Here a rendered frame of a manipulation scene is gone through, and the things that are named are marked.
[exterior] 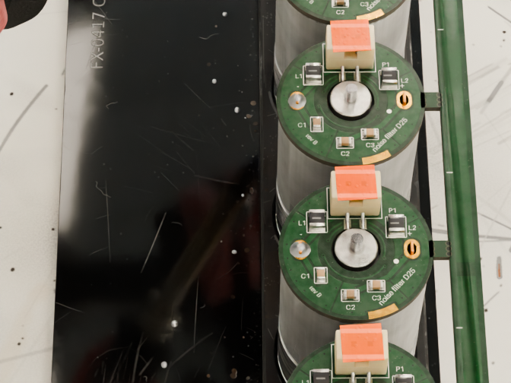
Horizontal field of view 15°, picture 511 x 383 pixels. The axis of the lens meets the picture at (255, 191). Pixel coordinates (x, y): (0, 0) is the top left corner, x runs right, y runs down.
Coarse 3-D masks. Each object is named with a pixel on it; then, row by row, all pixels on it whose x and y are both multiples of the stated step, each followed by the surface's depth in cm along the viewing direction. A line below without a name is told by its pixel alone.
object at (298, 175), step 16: (336, 96) 33; (368, 96) 33; (336, 112) 32; (352, 112) 32; (368, 112) 33; (288, 144) 33; (416, 144) 33; (288, 160) 33; (304, 160) 33; (400, 160) 33; (288, 176) 34; (304, 176) 33; (320, 176) 33; (384, 176) 33; (400, 176) 33; (288, 192) 34; (304, 192) 34; (400, 192) 34; (288, 208) 35
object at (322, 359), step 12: (324, 348) 30; (396, 348) 30; (312, 360) 30; (324, 360) 30; (396, 360) 30; (408, 360) 30; (300, 372) 30; (312, 372) 30; (324, 372) 30; (396, 372) 30; (408, 372) 30; (420, 372) 30
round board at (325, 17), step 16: (288, 0) 34; (304, 0) 34; (320, 0) 34; (336, 0) 33; (352, 0) 34; (368, 0) 34; (384, 0) 34; (400, 0) 34; (320, 16) 33; (336, 16) 33; (352, 16) 33; (368, 16) 33; (384, 16) 34
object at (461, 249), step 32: (448, 0) 34; (448, 32) 33; (448, 64) 33; (448, 96) 33; (448, 128) 32; (448, 160) 32; (448, 192) 32; (448, 224) 32; (448, 256) 31; (480, 256) 31; (480, 288) 31; (480, 320) 31; (480, 352) 30
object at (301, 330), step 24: (336, 240) 31; (360, 264) 31; (288, 288) 31; (288, 312) 32; (312, 312) 31; (408, 312) 31; (288, 336) 33; (312, 336) 32; (408, 336) 32; (288, 360) 34
